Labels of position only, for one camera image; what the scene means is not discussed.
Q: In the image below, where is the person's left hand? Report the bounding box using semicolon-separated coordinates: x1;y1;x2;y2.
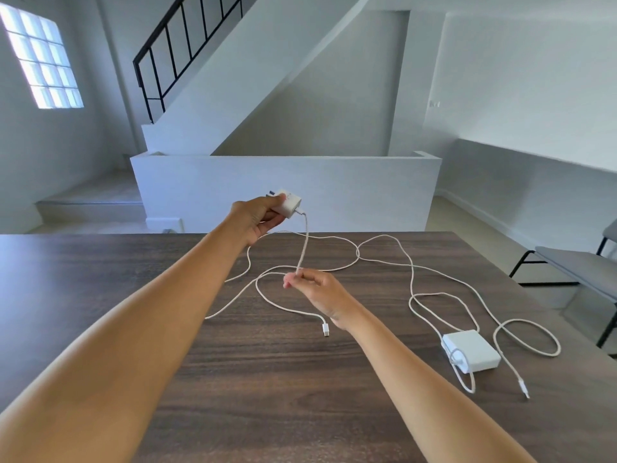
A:
230;195;286;247

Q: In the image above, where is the person's right hand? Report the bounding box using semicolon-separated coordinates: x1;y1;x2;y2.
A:
283;268;362;332

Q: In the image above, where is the small white power adapter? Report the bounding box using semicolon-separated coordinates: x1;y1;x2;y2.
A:
265;189;305;219

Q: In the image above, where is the white braided charging cable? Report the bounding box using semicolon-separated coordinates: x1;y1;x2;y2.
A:
204;210;362;339
356;234;563;400

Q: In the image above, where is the person's right forearm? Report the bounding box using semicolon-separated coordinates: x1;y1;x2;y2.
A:
333;313;537;463

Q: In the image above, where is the person's left forearm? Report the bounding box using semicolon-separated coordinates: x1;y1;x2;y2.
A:
0;222;252;463

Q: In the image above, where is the white staircase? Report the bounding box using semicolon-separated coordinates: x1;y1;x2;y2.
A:
141;0;373;157

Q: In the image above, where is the black stair railing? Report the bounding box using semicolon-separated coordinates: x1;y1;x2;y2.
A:
133;0;247;125

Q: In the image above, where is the large white power adapter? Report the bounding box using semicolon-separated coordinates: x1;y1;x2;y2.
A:
442;329;502;375

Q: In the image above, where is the glass block window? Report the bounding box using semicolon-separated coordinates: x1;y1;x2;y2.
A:
0;2;85;111

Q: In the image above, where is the grey chair with black frame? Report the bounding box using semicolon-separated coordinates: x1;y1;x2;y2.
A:
509;219;617;358

